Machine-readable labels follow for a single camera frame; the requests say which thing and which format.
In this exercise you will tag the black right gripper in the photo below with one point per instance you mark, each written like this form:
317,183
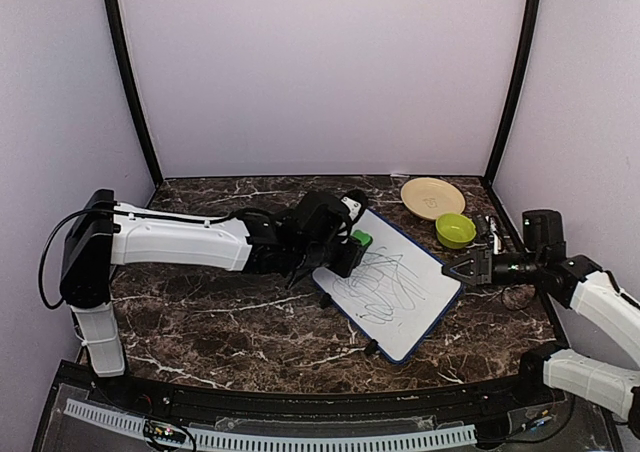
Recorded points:
483,267

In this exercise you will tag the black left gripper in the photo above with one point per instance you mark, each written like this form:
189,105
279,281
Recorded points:
345,267

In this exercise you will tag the green bone shaped eraser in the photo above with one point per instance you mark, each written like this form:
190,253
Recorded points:
363,239

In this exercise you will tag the lime green bowl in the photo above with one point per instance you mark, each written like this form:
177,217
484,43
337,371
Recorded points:
455,231

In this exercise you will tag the blue framed whiteboard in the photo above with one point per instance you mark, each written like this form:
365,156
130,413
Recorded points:
397,295

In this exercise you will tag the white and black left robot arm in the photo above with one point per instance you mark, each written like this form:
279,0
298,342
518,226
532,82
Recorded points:
107,233

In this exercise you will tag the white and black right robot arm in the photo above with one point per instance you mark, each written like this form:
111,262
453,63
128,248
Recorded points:
580,285

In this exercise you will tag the black whiteboard stand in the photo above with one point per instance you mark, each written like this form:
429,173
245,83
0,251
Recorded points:
326,301

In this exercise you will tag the beige plate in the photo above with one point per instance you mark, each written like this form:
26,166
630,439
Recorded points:
429,198

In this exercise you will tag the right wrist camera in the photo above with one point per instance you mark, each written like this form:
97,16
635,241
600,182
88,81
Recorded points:
489,233

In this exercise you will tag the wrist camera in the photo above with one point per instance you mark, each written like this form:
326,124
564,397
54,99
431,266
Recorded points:
489,233
357,202

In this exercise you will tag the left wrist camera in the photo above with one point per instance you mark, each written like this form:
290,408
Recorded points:
357,202

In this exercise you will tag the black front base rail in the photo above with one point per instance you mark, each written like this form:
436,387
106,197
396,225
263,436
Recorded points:
484,401

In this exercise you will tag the white slotted cable duct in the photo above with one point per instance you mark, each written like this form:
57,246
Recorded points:
259,435

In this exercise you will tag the black right frame post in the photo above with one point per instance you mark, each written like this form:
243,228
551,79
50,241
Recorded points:
517,79

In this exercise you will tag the black frame post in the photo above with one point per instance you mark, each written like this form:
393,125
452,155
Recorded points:
517,79
128,81

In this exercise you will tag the black left frame post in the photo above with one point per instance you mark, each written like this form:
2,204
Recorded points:
128,81

